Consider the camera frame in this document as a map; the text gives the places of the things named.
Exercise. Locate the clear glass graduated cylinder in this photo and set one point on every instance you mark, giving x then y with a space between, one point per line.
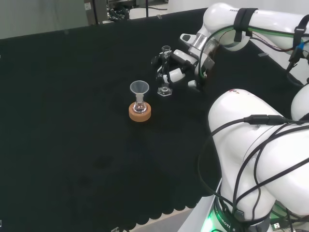
165 90

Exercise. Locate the grey tape strip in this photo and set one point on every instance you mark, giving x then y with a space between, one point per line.
159 17
262 54

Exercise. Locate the small glass round-bottom flask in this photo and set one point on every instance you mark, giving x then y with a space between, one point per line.
140 107

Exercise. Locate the clear plastic funnel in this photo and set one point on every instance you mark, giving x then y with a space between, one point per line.
139 87

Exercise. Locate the black usb plug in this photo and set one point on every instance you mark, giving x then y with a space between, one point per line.
276 225

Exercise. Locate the black scalloped bench cloth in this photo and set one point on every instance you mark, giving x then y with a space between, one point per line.
72 120

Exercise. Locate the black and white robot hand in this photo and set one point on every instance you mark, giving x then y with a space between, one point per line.
179 73

